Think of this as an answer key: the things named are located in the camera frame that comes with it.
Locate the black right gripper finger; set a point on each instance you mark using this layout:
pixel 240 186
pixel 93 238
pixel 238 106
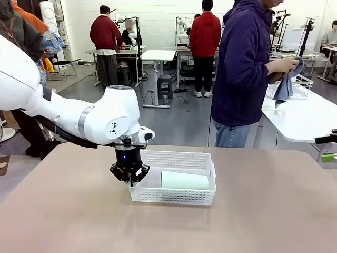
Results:
pixel 326 139
pixel 329 158

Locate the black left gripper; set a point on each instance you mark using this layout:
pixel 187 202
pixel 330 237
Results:
pixel 127 158

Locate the white perforated plastic basket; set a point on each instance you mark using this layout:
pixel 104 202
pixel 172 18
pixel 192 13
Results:
pixel 171 196

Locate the mint green cup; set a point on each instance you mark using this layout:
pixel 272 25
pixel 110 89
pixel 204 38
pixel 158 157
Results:
pixel 184 180

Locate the blue cloth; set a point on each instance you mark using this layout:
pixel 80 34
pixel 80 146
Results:
pixel 285 89

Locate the person's right forearm purple sleeve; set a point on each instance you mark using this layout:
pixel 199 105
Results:
pixel 255 69

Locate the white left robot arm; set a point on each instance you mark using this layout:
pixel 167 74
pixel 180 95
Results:
pixel 79 116

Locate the person's right hand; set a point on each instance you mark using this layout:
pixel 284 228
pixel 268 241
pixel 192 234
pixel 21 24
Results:
pixel 280 66

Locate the white side table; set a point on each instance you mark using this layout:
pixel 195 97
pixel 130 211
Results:
pixel 302 118

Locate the grey plastic stool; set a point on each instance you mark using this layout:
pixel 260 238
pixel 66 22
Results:
pixel 165 87

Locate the seated person in grey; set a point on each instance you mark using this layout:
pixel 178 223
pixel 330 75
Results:
pixel 330 39

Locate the dark plastic stool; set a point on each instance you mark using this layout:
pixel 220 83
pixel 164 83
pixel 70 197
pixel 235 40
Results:
pixel 123 73

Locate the black tripod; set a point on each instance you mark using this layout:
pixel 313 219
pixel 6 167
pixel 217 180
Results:
pixel 306 39

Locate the person in purple hoodie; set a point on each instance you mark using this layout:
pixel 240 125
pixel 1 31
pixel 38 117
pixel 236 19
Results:
pixel 237 79

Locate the white standing desk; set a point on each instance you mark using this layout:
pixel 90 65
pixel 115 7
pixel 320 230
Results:
pixel 158 55

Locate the background work table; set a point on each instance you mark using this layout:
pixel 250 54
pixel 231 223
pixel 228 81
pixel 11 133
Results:
pixel 131 51
pixel 184 52

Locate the brown cardboard piece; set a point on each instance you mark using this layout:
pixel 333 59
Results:
pixel 4 166

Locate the white round fan base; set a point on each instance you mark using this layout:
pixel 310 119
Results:
pixel 6 133

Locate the black metal chair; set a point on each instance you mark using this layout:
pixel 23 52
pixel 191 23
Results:
pixel 61 63

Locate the seated person with blurred face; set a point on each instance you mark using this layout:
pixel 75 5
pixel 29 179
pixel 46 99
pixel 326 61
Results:
pixel 130 35

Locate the person in dark red sweater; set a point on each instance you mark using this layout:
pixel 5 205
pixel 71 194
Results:
pixel 105 34

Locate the person in orange and blue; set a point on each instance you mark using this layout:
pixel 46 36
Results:
pixel 51 42

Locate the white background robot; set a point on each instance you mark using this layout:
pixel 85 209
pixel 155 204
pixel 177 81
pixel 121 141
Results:
pixel 183 29

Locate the person in red hoodie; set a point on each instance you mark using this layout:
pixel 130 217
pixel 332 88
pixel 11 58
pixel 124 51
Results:
pixel 205 34

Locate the person in dark green coat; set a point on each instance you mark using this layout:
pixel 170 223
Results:
pixel 26 39

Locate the white tower appliance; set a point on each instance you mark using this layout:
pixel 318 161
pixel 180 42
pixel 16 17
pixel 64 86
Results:
pixel 48 15

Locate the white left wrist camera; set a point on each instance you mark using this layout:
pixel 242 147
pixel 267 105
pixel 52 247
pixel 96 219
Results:
pixel 147 135

